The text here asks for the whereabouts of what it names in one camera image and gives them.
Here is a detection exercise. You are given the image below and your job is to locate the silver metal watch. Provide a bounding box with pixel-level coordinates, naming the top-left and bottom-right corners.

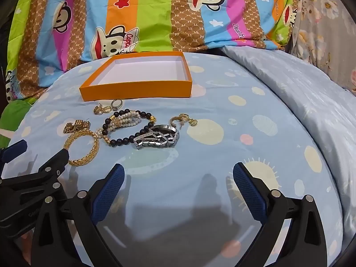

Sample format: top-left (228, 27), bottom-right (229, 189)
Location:
top-left (133, 124), bottom-right (181, 150)

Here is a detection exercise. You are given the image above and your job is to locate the gold dangling disc earring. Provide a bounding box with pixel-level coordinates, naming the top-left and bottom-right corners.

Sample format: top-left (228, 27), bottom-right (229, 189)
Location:
top-left (170, 113), bottom-right (198, 130)

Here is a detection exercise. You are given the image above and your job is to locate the grey floral pillow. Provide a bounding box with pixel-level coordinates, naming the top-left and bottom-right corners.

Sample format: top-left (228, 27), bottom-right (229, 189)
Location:
top-left (289, 0), bottom-right (356, 95)

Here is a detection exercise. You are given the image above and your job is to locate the orange shallow cardboard box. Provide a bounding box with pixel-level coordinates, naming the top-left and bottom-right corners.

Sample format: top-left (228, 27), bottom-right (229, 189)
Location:
top-left (79, 51), bottom-right (193, 102)

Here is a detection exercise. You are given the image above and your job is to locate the light blue planet-print sheet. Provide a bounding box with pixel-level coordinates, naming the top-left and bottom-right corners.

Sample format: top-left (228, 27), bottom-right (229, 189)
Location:
top-left (6, 51), bottom-right (345, 267)

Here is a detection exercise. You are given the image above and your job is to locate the grey-blue quilt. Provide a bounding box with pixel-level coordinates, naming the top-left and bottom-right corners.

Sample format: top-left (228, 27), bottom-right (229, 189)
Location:
top-left (220, 44), bottom-right (356, 256)

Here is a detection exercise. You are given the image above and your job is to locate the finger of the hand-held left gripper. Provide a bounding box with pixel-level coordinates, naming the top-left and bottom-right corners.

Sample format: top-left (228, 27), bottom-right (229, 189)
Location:
top-left (0, 140), bottom-right (28, 171)
top-left (0, 148), bottom-right (70, 198)

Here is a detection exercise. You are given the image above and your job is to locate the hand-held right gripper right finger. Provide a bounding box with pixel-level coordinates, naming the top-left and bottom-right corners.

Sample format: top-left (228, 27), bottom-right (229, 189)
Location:
top-left (232, 162), bottom-right (330, 267)

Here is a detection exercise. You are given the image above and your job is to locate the black bead bracelet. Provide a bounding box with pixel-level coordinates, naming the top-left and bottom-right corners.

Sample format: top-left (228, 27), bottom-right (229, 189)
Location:
top-left (101, 109), bottom-right (155, 147)

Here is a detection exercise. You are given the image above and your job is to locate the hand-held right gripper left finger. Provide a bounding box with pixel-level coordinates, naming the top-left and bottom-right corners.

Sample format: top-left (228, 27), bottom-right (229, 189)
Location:
top-left (30, 163), bottom-right (125, 267)

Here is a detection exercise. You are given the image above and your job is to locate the white pearl bracelet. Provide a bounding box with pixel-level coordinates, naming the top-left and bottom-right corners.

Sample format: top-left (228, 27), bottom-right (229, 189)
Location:
top-left (93, 111), bottom-right (143, 143)

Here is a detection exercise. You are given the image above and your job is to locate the green cloth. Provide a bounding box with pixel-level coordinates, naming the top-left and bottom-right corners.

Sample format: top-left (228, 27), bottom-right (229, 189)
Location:
top-left (0, 100), bottom-right (34, 148)

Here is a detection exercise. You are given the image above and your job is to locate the gold braided bangle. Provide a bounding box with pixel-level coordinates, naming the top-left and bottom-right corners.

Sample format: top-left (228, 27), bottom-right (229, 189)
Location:
top-left (63, 129), bottom-right (100, 168)

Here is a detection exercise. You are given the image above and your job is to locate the gold link watch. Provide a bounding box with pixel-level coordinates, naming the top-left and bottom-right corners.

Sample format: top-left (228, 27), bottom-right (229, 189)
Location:
top-left (62, 119), bottom-right (91, 135)

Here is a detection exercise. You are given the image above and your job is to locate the striped monkey-print blanket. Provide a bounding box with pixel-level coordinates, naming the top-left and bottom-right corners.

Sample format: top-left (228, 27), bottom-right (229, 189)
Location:
top-left (0, 0), bottom-right (300, 109)

